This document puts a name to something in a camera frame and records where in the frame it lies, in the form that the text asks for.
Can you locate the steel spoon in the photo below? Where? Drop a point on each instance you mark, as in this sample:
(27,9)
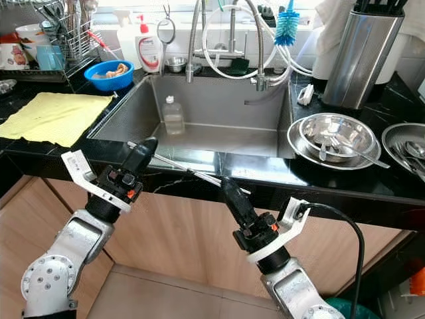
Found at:
(365,157)

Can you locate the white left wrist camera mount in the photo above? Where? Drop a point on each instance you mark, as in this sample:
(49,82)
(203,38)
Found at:
(76,166)

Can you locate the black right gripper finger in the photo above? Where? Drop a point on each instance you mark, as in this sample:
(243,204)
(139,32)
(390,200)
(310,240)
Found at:
(243,199)
(234,203)

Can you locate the wooden corner cabinet panel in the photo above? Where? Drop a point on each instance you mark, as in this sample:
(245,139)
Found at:
(16,246)

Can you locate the pale orange food piece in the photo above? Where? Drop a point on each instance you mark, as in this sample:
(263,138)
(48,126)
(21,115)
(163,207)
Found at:
(116,69)

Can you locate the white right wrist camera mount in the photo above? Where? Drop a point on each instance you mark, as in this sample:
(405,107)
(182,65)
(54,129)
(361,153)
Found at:
(292,216)

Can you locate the stainless steel knife block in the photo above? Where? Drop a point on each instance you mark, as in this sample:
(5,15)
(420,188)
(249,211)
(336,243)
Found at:
(362,60)

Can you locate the white ceramic bowl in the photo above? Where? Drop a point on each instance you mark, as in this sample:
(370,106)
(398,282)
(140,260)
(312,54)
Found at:
(30,33)

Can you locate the blue plastic bowl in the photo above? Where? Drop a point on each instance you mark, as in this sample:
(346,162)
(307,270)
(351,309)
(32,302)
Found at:
(99,84)

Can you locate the small steel bowl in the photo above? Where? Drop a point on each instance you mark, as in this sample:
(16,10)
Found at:
(176,64)

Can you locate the white red pump soap bottle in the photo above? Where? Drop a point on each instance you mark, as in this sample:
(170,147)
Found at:
(148,56)

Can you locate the dark green sponge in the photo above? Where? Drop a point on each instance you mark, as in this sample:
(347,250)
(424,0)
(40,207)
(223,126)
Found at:
(237,65)

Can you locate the clear plastic bottle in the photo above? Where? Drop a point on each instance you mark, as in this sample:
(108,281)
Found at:
(173,119)

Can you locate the plain white pump bottle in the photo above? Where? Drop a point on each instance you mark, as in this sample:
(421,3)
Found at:
(125,43)

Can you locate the chrome sink faucet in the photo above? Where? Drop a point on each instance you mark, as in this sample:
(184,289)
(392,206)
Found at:
(260,46)

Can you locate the blue bottle brush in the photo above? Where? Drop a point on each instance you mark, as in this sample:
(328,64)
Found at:
(287,28)

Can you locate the wooden sink cabinet door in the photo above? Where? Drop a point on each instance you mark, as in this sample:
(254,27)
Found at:
(153,232)
(212,246)

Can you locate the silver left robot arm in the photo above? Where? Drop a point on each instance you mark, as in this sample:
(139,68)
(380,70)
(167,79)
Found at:
(70,246)

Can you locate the large steel basin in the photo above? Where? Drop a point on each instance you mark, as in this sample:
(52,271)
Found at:
(295,145)

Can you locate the teal plastic cup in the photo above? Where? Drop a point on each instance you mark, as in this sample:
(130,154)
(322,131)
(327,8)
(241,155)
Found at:
(50,58)

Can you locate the thin metal rod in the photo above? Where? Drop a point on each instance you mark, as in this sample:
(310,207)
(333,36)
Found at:
(186,165)

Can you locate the steel mixing bowl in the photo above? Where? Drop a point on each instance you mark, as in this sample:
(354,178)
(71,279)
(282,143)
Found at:
(345,127)

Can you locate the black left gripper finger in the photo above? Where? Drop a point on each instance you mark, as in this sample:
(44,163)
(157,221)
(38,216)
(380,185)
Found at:
(135,159)
(149,154)

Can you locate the teal plastic bag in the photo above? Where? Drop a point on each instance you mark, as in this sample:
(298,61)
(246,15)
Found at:
(348,309)

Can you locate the small steel saucer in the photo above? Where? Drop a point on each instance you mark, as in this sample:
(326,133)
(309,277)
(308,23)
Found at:
(8,86)

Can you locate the small white plastic hook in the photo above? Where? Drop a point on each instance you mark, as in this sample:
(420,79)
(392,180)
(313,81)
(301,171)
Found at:
(305,95)

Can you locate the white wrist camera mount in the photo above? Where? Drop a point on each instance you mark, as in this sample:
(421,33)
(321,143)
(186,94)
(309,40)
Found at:
(292,216)
(76,166)

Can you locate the white plastic container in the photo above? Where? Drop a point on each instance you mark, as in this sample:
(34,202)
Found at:
(332,30)

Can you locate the stainless steel sink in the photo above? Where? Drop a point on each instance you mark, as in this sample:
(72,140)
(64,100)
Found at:
(226,109)

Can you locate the white printed mug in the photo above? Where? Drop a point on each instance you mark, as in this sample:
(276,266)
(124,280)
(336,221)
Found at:
(14,58)

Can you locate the steel plate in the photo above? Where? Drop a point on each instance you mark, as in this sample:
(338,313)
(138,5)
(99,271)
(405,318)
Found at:
(398,136)

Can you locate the yellow dish cloth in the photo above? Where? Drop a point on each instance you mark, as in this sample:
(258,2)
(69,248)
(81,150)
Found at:
(56,118)

